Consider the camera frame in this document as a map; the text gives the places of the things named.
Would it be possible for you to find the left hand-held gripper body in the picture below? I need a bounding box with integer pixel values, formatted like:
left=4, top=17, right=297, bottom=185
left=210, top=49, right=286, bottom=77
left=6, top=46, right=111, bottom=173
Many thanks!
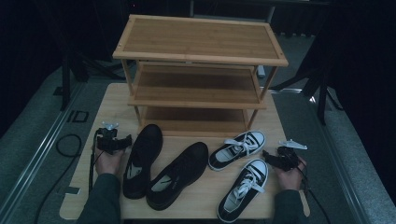
left=94, top=121, right=125, bottom=155

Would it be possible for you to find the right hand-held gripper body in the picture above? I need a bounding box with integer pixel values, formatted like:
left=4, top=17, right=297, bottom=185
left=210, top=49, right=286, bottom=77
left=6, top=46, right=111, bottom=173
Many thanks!
left=276, top=138, right=309, bottom=172

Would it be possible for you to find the black leather shoe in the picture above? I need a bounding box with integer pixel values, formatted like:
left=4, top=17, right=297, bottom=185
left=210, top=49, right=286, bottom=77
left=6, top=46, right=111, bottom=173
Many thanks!
left=121, top=123, right=164, bottom=201
left=145, top=141, right=210, bottom=212

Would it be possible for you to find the black and white sneaker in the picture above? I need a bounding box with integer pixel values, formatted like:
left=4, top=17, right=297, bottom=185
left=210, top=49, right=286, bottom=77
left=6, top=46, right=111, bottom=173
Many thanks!
left=217, top=158, right=269, bottom=224
left=207, top=130, right=267, bottom=172

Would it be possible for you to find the wooden three-tier shoe rack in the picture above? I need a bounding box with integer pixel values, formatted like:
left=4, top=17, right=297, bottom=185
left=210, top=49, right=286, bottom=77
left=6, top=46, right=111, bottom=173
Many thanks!
left=111, top=13, right=290, bottom=138

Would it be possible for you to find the person's right hand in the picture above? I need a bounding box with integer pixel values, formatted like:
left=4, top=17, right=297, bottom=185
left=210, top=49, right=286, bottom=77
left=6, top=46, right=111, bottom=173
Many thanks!
left=273, top=156, right=308, bottom=191

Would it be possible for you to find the person's left hand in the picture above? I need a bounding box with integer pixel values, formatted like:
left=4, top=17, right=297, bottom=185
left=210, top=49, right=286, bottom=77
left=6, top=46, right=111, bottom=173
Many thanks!
left=92, top=146, right=129, bottom=176

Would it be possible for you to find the black floor tape marking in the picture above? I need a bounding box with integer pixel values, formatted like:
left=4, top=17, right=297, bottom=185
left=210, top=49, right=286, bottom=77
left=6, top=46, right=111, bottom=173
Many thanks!
left=66, top=109, right=91, bottom=123

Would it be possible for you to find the black metal stand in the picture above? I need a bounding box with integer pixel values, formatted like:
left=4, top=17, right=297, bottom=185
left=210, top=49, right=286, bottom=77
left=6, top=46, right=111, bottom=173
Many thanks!
left=270, top=62, right=345, bottom=126
left=52, top=46, right=125, bottom=112

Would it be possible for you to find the left hand-held gripper cable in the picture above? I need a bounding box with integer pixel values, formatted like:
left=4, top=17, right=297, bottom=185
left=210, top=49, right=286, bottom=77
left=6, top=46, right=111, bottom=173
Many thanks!
left=88, top=128, right=105, bottom=194

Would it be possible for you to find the hand-held gripper cable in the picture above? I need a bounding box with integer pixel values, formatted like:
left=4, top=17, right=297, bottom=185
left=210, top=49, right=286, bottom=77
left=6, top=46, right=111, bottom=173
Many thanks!
left=295, top=158, right=332, bottom=224
left=88, top=128, right=105, bottom=194

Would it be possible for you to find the right hand-held gripper cable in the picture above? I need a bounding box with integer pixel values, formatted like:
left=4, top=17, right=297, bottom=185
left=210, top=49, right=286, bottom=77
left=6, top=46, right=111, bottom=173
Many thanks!
left=295, top=158, right=332, bottom=224

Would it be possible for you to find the metal floor rail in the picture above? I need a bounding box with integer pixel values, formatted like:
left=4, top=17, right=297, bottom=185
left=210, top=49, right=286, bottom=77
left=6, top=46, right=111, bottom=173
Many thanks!
left=0, top=81, right=87, bottom=218
left=310, top=95, right=372, bottom=224

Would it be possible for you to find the black floor cable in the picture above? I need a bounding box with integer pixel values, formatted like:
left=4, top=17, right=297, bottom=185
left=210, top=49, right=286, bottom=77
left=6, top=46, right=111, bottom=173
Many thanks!
left=33, top=133, right=83, bottom=224

